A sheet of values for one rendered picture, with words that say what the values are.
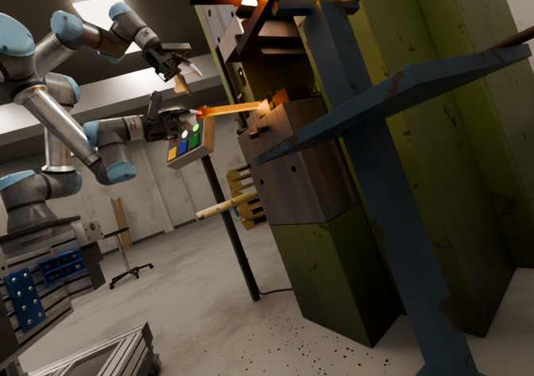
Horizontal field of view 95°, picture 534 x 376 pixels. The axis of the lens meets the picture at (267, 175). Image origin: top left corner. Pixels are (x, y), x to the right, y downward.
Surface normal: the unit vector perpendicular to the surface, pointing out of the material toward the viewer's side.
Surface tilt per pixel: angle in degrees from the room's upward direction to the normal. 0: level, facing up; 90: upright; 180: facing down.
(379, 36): 90
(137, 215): 90
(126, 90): 90
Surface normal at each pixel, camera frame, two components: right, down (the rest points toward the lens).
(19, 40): 0.69, -0.34
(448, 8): -0.78, 0.29
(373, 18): 0.52, -0.19
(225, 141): 0.18, -0.07
